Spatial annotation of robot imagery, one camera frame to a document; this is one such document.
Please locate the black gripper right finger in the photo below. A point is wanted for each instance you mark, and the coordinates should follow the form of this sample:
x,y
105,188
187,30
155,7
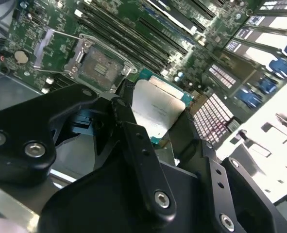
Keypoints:
x,y
218,179

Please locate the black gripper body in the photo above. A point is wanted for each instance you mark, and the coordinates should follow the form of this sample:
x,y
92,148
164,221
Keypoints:
x,y
94,201

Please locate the silver CPU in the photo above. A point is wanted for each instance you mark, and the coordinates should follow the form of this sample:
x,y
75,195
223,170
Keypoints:
x,y
155,106

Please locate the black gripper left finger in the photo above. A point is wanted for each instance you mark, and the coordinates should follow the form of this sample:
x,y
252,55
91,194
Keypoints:
x,y
19,126

